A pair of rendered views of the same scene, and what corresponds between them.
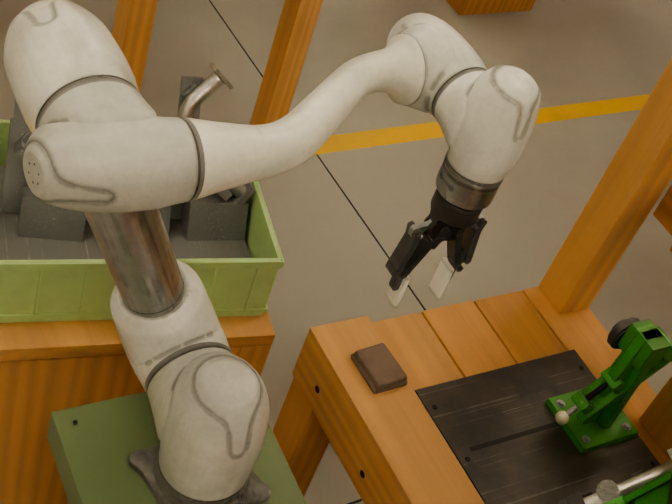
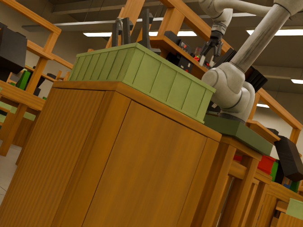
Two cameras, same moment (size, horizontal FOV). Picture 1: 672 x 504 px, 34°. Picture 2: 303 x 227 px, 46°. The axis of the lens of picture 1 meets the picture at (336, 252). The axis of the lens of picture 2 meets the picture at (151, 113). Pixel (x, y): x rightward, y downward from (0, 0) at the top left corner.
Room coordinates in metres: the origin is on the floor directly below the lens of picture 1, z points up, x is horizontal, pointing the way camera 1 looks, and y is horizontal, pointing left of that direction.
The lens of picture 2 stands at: (1.54, 2.08, 0.56)
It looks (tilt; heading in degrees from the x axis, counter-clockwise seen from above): 8 degrees up; 270
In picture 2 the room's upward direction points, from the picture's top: 21 degrees clockwise
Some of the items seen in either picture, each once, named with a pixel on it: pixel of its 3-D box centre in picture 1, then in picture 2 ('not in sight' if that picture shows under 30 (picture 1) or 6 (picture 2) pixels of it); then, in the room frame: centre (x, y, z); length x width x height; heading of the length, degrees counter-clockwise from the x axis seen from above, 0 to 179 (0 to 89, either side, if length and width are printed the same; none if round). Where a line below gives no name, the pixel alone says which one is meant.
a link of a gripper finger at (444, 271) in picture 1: (441, 278); (202, 61); (1.34, -0.17, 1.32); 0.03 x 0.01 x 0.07; 42
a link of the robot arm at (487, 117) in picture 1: (491, 115); (222, 14); (1.33, -0.13, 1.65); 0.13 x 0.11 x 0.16; 42
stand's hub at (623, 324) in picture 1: (623, 331); not in sight; (1.62, -0.57, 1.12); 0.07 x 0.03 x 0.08; 132
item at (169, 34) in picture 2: not in sight; (172, 38); (1.58, -0.74, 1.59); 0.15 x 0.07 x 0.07; 42
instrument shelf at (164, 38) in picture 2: not in sight; (186, 63); (1.40, -0.96, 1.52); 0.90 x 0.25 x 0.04; 42
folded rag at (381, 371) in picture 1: (380, 366); not in sight; (1.50, -0.16, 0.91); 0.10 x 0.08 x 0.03; 44
